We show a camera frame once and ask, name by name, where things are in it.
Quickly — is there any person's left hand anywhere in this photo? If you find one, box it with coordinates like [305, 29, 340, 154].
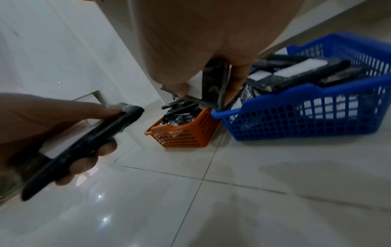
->
[0, 93, 123, 186]

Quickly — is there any person's right hand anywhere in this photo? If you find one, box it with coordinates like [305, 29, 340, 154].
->
[134, 0, 306, 105]

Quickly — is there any white cabinet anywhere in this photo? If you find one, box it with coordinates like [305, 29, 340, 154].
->
[0, 0, 163, 109]

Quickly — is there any orange plastic basket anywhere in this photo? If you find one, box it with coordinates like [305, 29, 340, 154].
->
[145, 107, 222, 148]

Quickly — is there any pile of black white clips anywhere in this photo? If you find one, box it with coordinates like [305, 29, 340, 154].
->
[235, 47, 391, 121]

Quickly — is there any blue plastic basket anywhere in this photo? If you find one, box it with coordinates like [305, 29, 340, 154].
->
[211, 31, 391, 142]

